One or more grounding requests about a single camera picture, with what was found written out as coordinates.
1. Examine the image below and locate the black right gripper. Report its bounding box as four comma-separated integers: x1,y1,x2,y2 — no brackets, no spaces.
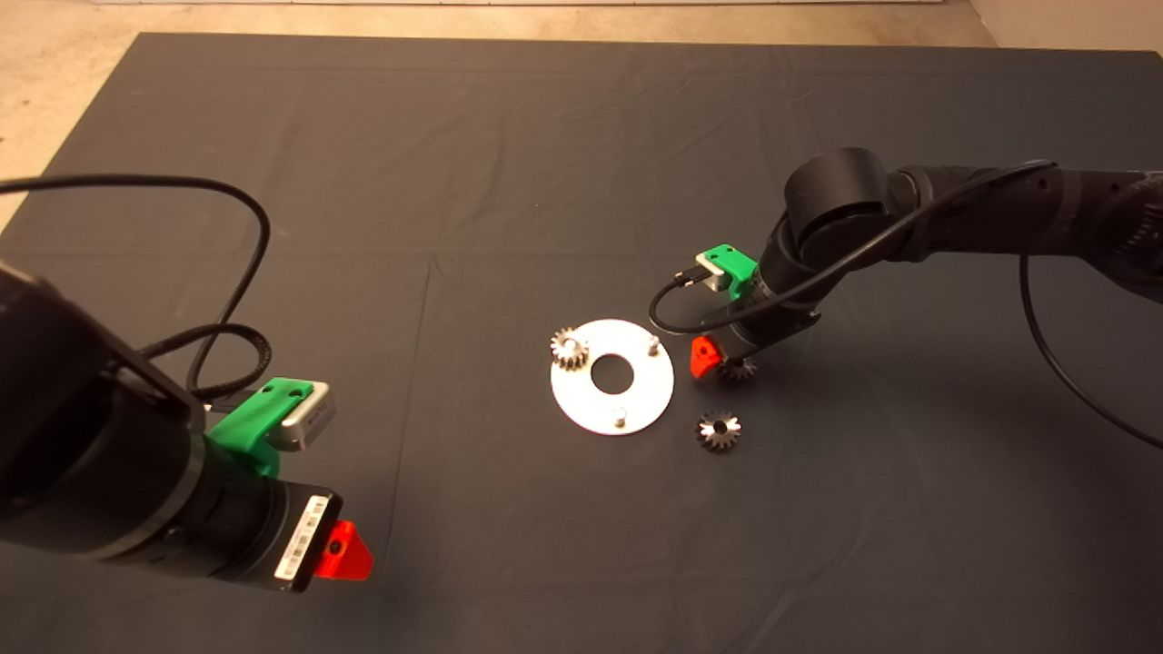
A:
690,282,821,381

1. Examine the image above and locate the dark grey table cloth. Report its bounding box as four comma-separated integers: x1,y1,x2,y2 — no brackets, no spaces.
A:
0,35,1163,654

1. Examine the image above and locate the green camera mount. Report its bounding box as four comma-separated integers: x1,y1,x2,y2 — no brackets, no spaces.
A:
698,243,758,301
207,378,314,480

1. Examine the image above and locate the round metal carrier plate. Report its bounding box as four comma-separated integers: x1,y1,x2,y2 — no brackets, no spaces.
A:
550,318,676,436

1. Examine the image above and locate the green left camera mount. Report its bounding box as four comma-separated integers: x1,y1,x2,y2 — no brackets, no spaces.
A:
207,378,314,480

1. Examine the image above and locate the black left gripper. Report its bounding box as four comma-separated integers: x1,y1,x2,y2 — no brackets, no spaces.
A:
168,472,374,593

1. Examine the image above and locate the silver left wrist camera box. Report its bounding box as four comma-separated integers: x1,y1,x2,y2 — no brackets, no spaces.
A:
277,381,336,452

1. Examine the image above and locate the green right camera mount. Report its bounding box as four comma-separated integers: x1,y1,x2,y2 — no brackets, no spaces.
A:
698,243,758,301

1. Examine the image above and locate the black left camera cable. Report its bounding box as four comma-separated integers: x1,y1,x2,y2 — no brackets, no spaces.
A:
0,175,273,410

